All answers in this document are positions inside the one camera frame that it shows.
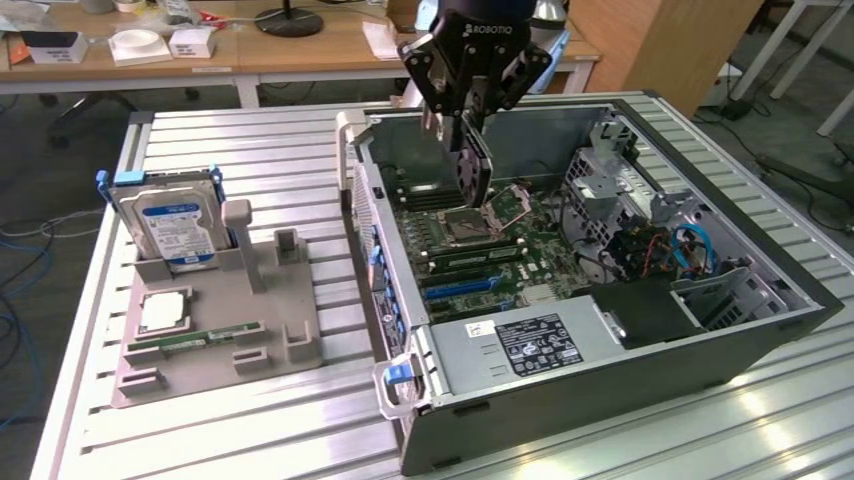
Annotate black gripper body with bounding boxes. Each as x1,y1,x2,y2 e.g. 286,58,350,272
430,0,539,119

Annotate black graphics card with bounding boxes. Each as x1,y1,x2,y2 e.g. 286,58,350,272
419,109,497,210

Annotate white paper stack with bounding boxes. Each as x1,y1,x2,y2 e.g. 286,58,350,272
362,19,419,61

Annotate brown cardboard box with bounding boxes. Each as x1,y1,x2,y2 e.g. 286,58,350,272
386,0,429,34

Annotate wooden cabinet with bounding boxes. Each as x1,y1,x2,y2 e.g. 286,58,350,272
573,0,766,109

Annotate black round lamp base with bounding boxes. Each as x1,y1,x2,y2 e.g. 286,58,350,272
255,0,326,38

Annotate metal drive cage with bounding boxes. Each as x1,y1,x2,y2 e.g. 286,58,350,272
563,112,669,246

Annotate black RAM slot bank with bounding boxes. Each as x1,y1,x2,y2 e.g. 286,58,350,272
417,234,529,274
393,177,499,214

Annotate metal socket cover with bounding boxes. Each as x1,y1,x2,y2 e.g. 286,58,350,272
489,183,535,229

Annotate black floor box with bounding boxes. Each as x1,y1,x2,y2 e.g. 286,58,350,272
713,97,755,121

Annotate CPU socket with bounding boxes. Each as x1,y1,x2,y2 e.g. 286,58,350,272
439,205,502,244

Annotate white labelled box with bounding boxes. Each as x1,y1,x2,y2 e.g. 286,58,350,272
167,27,219,59

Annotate labelled RAM stick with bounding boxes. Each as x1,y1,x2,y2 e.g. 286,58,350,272
426,239,526,269

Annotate green motherboard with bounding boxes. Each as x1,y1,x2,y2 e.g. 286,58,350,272
390,164,595,324

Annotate long black expansion slot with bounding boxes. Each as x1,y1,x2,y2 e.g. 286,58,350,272
414,267,495,289

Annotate white square tray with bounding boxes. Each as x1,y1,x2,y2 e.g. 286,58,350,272
108,28,174,67

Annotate black floor stand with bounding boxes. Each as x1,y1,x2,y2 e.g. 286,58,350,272
753,152,854,201

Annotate blue expansion slot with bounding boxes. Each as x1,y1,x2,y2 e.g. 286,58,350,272
423,277,503,302

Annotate wooden desk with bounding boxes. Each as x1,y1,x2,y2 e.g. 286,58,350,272
0,0,602,96

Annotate hard disk with blue caddy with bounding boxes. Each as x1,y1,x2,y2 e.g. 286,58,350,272
95,163,228,275

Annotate black chair base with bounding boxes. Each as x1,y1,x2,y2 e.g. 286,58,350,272
39,89,135,147

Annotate grey disk bay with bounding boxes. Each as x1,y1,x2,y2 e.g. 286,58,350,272
669,267,793,334

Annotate white box black lid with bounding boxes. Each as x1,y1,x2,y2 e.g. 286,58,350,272
18,30,90,65

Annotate grey parts rack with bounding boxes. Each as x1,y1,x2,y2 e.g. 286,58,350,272
110,198,328,410

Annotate grey power supply unit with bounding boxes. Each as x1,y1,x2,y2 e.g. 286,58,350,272
426,294,629,396

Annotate silver CPU chip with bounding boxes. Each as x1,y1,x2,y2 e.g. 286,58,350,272
139,293,192,331

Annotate green RAM stick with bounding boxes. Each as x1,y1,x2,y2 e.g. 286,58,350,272
127,322,267,354

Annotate black open PC case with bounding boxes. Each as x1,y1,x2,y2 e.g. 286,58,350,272
332,97,848,477

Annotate white table frame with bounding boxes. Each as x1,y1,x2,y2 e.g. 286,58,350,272
730,0,854,137

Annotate orange wire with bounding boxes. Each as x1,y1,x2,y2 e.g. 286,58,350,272
626,227,675,274

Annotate blue wire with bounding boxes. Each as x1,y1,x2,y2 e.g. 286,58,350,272
673,224,719,276

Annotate grey floor cable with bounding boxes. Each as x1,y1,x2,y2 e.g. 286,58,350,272
0,207,102,239

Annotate blue floor cable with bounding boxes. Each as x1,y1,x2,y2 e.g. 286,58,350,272
0,234,55,431

